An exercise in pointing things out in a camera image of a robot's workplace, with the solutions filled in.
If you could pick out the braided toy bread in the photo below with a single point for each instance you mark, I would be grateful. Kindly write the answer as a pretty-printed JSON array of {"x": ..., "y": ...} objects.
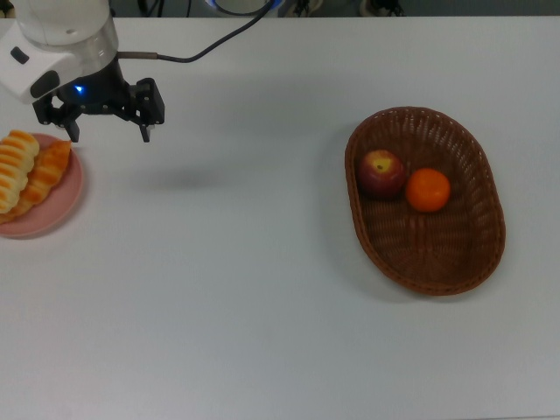
[{"x": 48, "y": 168}]

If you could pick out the red toy apple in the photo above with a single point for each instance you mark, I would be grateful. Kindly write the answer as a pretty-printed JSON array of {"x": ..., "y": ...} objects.
[{"x": 381, "y": 175}]

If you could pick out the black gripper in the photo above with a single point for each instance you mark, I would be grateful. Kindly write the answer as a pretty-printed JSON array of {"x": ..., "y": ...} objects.
[{"x": 102, "y": 98}]

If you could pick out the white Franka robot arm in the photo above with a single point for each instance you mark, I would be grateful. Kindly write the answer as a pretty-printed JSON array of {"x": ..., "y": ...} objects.
[{"x": 57, "y": 22}]

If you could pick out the brown woven basket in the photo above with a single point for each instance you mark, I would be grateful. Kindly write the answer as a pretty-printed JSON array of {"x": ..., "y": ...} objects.
[{"x": 437, "y": 245}]

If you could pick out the toy orange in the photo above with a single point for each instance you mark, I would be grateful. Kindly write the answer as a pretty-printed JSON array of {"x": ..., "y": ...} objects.
[{"x": 428, "y": 190}]

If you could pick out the striped toy bread roll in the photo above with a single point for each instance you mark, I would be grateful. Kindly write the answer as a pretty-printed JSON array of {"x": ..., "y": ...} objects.
[{"x": 15, "y": 166}]

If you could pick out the pink plate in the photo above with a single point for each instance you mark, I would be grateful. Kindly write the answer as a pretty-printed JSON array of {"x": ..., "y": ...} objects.
[{"x": 57, "y": 205}]

